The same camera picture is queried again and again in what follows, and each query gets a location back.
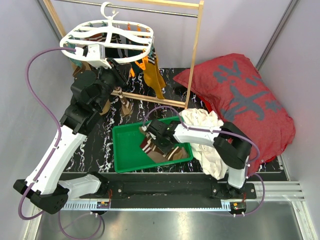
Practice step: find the brown white striped sock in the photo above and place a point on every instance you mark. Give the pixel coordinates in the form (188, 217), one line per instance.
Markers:
(126, 106)

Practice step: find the green plastic tray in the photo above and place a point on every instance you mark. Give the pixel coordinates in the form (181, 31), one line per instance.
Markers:
(127, 154)

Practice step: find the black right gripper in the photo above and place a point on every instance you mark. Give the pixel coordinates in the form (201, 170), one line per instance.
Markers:
(164, 149)

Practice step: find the orange clip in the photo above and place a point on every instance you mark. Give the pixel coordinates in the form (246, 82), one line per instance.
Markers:
(142, 63)

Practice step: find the wooden clothes rack frame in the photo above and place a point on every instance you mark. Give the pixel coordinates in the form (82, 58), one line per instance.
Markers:
(59, 29)

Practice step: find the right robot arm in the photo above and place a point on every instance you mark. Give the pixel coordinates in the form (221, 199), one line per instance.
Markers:
(231, 144)

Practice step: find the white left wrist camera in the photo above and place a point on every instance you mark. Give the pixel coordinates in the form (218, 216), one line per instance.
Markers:
(96, 56)

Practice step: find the red pillow with blue pattern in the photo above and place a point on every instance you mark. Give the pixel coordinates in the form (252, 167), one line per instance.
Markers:
(232, 87)

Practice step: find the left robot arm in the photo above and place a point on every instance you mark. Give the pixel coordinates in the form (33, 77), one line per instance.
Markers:
(91, 90)

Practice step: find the white crumpled cloth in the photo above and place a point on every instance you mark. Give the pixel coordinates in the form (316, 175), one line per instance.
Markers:
(202, 146)

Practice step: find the yellow socks with striped cuffs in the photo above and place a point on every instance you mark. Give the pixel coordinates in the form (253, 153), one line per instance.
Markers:
(152, 76)

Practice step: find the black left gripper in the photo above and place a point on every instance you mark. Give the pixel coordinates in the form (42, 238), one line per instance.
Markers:
(120, 71)

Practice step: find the metal hanging rod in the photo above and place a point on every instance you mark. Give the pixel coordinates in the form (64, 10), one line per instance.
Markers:
(136, 9)

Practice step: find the white round clip hanger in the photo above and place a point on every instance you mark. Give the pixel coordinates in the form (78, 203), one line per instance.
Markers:
(112, 34)

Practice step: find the tan brown sock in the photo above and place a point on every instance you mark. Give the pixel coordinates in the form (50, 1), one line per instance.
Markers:
(106, 108)

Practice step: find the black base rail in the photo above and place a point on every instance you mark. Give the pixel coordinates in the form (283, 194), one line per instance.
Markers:
(162, 192)

